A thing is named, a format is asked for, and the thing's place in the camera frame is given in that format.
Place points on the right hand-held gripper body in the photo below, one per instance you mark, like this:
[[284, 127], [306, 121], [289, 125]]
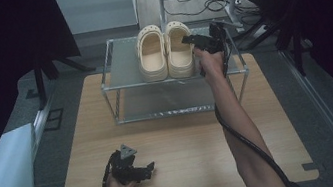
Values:
[[213, 40]]

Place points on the cream clog shoe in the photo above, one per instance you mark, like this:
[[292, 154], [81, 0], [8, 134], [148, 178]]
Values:
[[179, 54], [151, 55]]

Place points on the white cabinet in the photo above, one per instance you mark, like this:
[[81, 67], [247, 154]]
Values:
[[95, 7]]

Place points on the black stand legs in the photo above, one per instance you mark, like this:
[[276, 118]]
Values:
[[40, 83], [284, 37]]

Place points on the black floor hatch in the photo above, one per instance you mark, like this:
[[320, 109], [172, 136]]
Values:
[[54, 119]]

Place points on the metal shoe rack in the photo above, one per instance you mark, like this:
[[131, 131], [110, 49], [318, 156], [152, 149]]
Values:
[[126, 66]]

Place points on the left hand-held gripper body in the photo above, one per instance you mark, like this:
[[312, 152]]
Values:
[[124, 166]]

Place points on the metal floor rail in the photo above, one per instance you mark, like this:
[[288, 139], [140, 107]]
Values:
[[41, 123], [330, 114]]

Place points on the person's right hand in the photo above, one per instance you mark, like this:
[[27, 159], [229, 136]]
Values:
[[210, 63]]

